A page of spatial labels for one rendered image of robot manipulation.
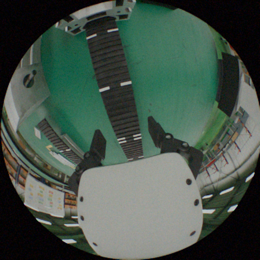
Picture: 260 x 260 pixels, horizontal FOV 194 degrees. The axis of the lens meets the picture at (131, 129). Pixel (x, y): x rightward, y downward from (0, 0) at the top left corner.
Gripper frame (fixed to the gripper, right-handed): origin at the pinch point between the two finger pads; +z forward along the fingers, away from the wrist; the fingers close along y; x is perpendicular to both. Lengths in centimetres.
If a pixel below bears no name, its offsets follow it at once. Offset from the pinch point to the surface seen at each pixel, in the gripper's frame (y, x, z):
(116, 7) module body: 2.9, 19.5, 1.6
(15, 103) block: -13.9, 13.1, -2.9
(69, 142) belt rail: -16.9, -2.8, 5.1
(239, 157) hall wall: 756, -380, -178
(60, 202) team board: -277, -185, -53
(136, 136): 1.6, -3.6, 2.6
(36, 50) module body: -13.9, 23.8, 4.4
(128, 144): -0.5, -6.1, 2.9
